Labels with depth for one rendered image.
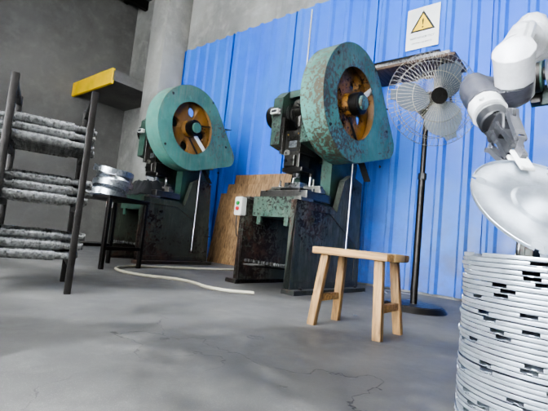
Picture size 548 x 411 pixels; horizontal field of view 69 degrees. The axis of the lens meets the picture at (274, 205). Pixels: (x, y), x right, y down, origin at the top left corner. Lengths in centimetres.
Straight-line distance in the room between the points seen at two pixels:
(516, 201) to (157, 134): 320
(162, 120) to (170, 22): 305
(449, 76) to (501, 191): 190
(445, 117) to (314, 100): 81
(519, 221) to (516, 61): 48
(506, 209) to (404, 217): 289
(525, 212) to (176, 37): 608
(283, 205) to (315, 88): 81
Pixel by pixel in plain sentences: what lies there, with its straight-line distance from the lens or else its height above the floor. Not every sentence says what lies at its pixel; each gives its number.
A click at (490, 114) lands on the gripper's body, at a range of 115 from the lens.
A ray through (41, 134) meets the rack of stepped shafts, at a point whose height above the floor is 70.
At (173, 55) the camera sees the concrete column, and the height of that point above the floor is 291.
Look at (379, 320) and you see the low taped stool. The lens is 160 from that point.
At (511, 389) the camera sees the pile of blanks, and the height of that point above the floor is 14.
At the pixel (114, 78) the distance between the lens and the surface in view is 631.
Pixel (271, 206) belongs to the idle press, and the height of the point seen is 57.
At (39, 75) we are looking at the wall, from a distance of 725.
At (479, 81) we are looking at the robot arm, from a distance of 126.
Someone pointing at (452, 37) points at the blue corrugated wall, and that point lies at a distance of 410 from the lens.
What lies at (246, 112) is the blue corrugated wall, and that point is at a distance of 518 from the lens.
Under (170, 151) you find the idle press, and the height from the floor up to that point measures 105.
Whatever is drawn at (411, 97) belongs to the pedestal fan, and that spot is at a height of 129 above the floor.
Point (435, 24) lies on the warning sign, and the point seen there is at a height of 241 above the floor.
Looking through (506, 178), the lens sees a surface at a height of 52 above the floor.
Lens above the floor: 34
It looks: 5 degrees up
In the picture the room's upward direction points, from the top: 6 degrees clockwise
